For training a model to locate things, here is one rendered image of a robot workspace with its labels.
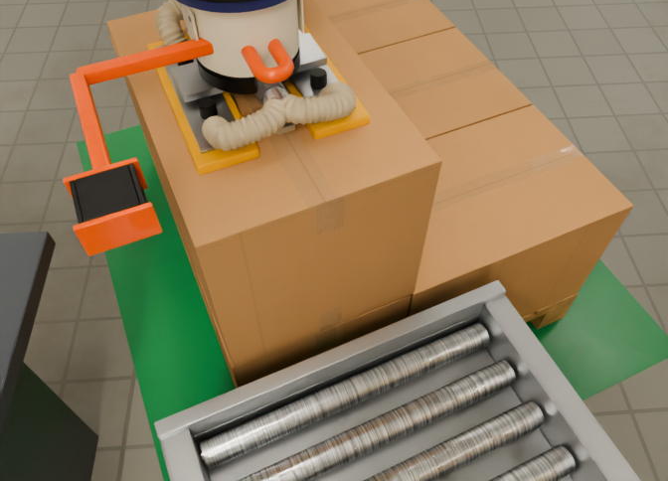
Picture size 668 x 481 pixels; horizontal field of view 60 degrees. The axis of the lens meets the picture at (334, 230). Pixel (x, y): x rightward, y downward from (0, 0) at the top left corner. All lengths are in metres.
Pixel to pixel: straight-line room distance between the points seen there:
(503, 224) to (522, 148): 0.26
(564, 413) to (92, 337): 1.36
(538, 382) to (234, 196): 0.64
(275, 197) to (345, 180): 0.11
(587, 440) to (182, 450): 0.69
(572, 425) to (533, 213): 0.52
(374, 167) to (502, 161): 0.67
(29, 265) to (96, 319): 0.83
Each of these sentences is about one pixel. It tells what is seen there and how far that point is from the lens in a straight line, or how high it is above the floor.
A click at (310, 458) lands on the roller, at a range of 1.09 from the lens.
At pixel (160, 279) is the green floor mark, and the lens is 1.97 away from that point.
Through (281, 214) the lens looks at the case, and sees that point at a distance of 0.84.
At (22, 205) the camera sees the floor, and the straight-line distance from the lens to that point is 2.36.
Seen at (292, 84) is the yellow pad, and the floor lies 0.96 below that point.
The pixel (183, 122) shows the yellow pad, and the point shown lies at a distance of 0.97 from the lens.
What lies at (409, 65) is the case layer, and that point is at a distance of 1.77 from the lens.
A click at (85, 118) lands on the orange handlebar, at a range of 0.83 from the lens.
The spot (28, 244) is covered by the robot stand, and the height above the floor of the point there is 0.75.
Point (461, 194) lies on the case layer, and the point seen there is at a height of 0.54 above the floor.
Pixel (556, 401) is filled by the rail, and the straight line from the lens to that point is 1.14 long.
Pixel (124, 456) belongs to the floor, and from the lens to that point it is 1.75.
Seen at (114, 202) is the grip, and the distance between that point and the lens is 0.69.
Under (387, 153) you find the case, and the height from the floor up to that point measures 0.94.
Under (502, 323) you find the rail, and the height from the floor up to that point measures 0.60.
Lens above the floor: 1.59
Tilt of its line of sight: 53 degrees down
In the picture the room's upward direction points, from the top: straight up
